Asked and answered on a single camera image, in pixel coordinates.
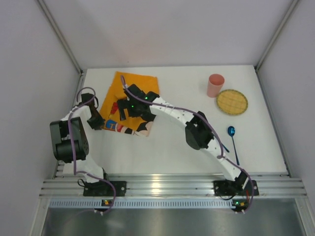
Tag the orange cartoon print cloth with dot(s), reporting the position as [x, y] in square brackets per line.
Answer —
[110, 110]

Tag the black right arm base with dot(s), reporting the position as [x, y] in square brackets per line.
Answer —
[228, 189]

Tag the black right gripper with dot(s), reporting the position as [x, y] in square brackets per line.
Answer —
[123, 105]

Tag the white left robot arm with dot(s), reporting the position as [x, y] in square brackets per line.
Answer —
[71, 136]

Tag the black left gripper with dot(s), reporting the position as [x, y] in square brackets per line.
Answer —
[96, 121]

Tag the yellow woven round plate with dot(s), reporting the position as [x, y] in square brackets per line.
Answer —
[232, 102]

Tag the aluminium mounting rail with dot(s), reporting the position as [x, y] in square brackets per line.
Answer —
[168, 191]

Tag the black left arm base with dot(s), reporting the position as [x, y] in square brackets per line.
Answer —
[102, 189]

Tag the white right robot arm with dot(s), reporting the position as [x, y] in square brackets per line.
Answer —
[199, 134]

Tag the pink plastic cup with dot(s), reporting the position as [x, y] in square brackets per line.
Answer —
[215, 83]

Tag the blue metal spoon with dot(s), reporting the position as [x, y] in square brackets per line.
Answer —
[231, 133]

